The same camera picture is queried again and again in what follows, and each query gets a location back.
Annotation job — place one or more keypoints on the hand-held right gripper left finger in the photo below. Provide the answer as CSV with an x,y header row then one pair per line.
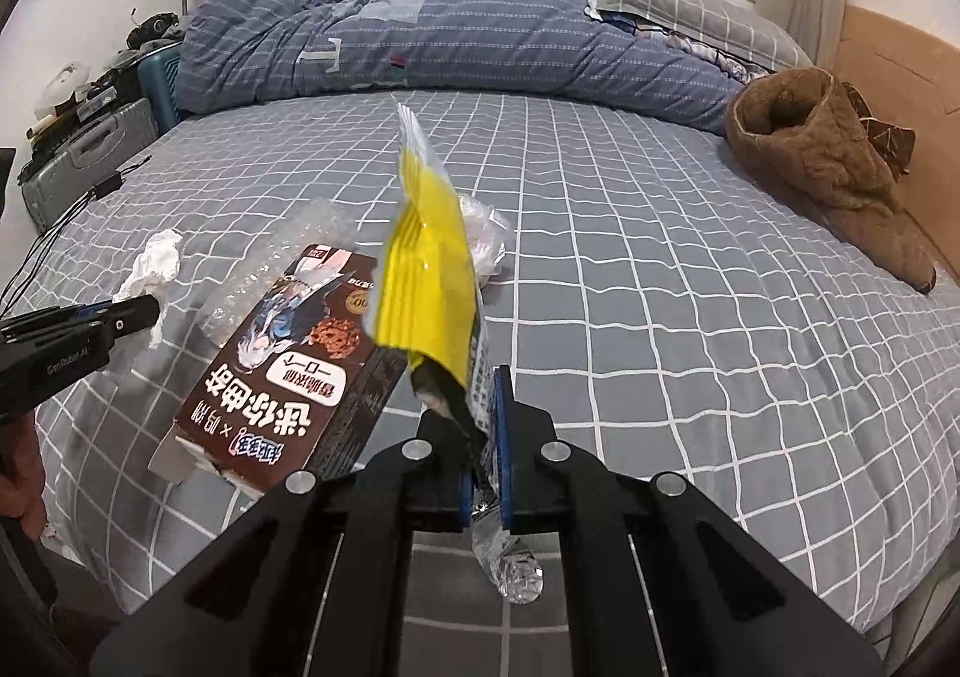
x,y
442,467

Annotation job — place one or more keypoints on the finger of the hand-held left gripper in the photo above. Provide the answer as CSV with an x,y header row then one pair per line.
x,y
45,324
131,317

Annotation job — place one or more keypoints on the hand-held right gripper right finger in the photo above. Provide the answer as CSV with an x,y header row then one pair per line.
x,y
506,452

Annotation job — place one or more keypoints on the white tissue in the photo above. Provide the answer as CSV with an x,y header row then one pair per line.
x,y
157,257

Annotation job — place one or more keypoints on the brown snack box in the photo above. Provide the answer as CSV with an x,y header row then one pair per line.
x,y
300,377

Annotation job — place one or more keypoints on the clear bubble wrap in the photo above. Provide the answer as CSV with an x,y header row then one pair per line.
x,y
300,234

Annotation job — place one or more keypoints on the yellow foil wrapper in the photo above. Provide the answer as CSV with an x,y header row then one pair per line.
x,y
427,257

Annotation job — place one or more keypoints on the clear plastic wrap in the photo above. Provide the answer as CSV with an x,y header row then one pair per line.
x,y
491,234

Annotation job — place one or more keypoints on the person's left hand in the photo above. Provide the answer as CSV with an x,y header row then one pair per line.
x,y
26,482

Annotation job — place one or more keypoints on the grey suitcase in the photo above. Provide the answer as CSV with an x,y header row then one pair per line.
x,y
90,152

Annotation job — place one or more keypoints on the teal suitcase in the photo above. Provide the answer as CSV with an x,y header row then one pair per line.
x,y
159,80

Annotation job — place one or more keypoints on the white round appliance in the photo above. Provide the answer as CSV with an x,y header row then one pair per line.
x,y
64,80

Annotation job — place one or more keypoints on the black bag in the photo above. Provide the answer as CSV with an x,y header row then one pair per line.
x,y
150,28

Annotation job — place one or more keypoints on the blue striped quilt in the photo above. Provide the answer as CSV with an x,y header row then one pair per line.
x,y
465,39

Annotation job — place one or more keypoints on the brown padded jacket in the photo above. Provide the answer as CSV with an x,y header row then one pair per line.
x,y
817,174

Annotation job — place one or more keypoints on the grey checked pillow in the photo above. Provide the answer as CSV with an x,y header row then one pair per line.
x,y
690,2

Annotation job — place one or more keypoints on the dark brown patterned garment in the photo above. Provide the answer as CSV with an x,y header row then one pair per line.
x,y
889,140

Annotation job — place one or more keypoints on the wooden headboard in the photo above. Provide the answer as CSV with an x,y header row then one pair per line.
x,y
907,69

